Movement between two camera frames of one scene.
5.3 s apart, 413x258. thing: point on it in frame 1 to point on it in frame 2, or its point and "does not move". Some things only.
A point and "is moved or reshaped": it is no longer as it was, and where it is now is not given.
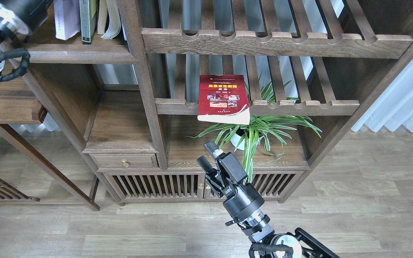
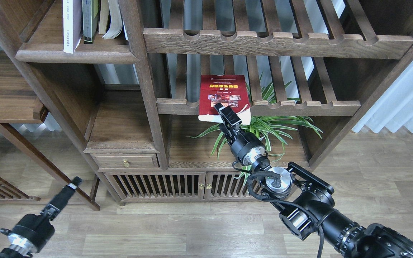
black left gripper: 25,16 to 33,232
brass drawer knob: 125,163 does not move
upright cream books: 109,20 does not move
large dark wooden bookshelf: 141,85 does not move
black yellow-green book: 88,12 does not move
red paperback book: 223,99 does not move
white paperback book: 67,18 is moved or reshaped
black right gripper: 227,179 to 246,146
